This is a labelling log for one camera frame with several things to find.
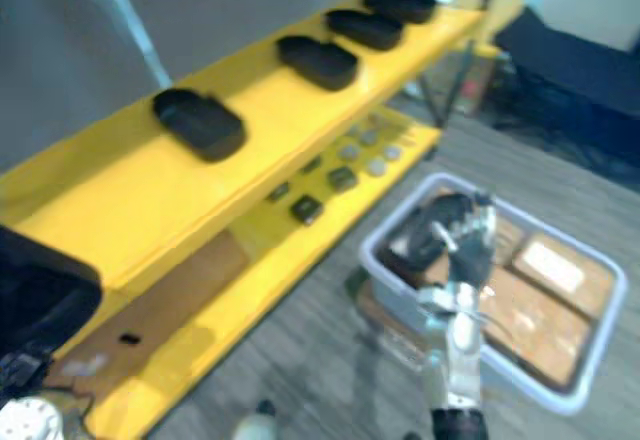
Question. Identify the brown cardboard box white label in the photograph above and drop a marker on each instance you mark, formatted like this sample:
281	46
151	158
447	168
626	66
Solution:
565	275

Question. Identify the black metal rack frame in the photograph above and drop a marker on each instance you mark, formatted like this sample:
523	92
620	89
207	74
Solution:
445	85

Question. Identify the pale plastic bin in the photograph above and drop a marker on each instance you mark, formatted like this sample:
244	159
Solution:
607	350

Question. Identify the black plastic housing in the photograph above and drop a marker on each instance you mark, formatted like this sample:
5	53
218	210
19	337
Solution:
40	290
365	29
200	125
420	245
400	5
320	62

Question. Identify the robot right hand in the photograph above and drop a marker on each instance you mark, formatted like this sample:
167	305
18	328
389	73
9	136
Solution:
472	260

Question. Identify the large brown cardboard box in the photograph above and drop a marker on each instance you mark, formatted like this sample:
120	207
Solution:
537	332

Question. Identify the small black flat part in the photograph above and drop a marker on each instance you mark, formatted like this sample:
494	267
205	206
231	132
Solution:
131	337

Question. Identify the black low cabinet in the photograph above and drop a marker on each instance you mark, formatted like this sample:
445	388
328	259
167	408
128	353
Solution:
570	75

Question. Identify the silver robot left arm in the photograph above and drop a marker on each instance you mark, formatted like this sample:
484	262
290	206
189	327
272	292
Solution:
27	420

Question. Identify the pale blue metal pole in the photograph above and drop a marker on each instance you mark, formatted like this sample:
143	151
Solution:
132	20

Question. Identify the dark square part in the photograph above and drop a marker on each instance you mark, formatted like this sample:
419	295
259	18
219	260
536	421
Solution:
306	208
342	177
279	192
311	164

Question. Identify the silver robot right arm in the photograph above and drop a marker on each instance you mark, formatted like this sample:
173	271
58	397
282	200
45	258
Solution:
462	350

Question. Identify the silver robot leg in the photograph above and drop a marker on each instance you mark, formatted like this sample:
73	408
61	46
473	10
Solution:
255	422

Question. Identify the brown cardboard sheet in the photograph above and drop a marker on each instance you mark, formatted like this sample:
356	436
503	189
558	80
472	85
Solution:
165	305

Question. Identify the clear plastic container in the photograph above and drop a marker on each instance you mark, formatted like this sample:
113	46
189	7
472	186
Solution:
475	87

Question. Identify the yellow shelf unit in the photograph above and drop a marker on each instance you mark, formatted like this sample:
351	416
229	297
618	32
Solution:
150	200

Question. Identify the round silver part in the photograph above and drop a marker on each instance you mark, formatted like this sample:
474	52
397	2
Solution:
350	151
376	166
392	152
369	136

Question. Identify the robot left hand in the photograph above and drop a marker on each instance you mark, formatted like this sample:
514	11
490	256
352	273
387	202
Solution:
22	372

